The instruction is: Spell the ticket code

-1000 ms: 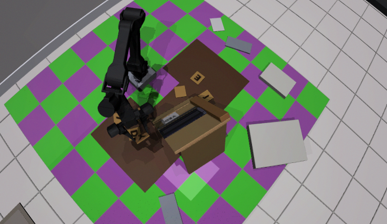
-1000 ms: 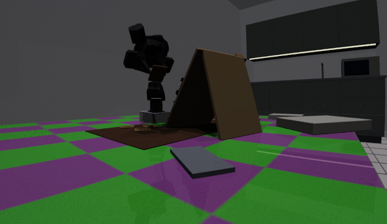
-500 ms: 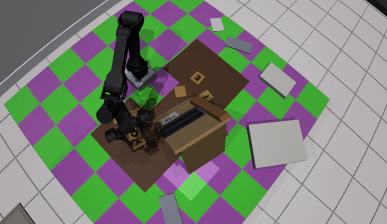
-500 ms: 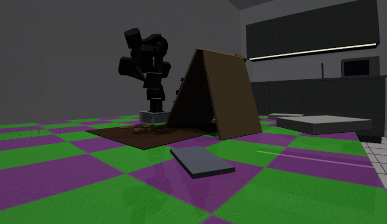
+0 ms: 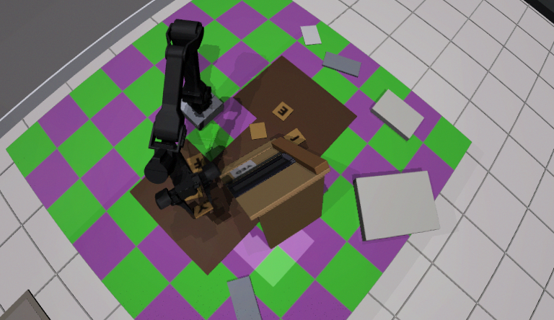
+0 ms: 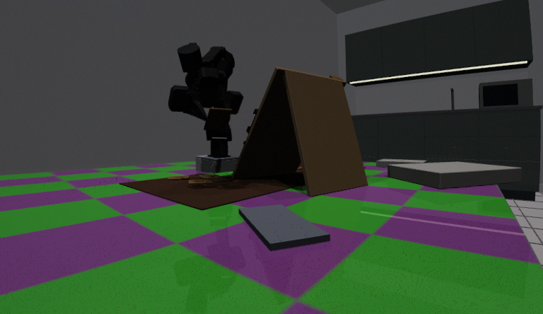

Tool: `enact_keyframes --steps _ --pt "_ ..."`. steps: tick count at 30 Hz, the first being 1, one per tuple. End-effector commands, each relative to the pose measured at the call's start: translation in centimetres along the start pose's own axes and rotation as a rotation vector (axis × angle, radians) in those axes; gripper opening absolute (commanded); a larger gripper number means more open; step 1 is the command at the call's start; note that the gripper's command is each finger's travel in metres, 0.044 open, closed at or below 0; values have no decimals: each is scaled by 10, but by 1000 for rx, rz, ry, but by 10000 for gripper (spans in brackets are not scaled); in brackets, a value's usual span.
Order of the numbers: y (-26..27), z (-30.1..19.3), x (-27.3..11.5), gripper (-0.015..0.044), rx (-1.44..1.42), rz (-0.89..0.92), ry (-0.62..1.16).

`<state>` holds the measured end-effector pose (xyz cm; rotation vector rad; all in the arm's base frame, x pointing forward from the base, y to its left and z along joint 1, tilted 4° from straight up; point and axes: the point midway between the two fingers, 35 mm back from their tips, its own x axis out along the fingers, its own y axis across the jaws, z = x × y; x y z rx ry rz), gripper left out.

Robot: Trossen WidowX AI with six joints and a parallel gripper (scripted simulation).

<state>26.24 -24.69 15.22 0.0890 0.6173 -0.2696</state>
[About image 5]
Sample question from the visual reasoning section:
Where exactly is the white paper ticket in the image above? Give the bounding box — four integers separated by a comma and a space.
229, 160, 257, 178

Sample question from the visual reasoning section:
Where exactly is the white flat rectangular card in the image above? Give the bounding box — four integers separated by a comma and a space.
300, 25, 321, 45

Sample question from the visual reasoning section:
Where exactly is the brown a-frame board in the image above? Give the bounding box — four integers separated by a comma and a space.
219, 137, 330, 249

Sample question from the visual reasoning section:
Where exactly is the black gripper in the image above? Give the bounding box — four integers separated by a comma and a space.
155, 158, 221, 215

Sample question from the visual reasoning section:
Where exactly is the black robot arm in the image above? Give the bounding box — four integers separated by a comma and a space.
144, 19, 212, 200

